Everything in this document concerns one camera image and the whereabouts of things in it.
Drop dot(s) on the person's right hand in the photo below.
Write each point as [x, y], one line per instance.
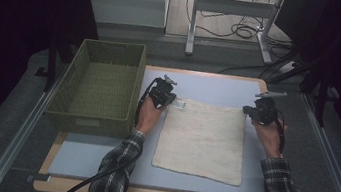
[270, 137]

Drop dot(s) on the white power strip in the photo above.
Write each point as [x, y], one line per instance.
[287, 67]

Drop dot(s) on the white cloth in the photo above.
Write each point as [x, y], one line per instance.
[202, 141]

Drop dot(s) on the white desk frame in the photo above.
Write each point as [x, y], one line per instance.
[231, 7]

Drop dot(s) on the white cabinet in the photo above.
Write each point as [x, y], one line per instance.
[124, 0]

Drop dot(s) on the black stand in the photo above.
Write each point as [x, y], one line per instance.
[321, 97]
[51, 65]

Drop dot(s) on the pale blue foam mat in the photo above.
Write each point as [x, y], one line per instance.
[213, 88]

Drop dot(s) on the green woven basket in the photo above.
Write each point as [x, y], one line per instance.
[100, 123]

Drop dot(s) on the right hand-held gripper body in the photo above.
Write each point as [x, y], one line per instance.
[265, 111]

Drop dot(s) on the person's left hand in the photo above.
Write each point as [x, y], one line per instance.
[148, 116]

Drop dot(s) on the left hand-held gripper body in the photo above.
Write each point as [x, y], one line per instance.
[161, 89]

